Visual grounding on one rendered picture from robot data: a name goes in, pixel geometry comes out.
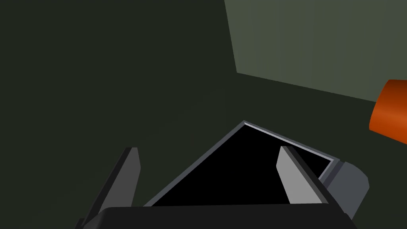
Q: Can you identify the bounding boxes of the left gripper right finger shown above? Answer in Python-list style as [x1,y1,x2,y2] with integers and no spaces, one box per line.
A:
[275,146,354,221]

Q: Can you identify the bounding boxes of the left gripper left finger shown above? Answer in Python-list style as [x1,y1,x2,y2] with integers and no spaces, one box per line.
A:
[83,147,141,225]

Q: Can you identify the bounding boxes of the orange cylinder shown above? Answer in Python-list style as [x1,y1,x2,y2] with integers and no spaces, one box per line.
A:
[368,79,407,145]

